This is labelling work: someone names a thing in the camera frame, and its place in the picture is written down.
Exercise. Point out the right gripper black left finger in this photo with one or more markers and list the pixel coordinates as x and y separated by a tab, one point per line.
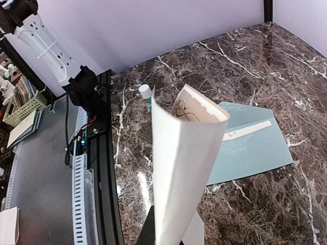
147	234

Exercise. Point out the right black frame post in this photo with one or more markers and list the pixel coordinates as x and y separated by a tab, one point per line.
268	10

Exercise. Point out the white paper sheet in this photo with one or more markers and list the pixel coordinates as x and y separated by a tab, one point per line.
186	142

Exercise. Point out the black front table rail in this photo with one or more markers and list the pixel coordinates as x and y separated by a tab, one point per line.
100	160

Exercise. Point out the small glue stick bottle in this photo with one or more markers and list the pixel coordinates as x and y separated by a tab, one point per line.
146	94

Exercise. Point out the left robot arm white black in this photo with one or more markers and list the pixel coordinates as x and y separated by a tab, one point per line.
21	19

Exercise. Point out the light blue envelope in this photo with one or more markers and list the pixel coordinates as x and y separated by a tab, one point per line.
252	154

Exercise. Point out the white letter paper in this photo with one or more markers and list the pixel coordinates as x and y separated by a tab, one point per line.
246	130

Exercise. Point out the green plastic basket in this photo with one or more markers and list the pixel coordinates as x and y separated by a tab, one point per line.
15	113

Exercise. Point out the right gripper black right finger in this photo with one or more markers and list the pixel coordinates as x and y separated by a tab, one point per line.
194	235

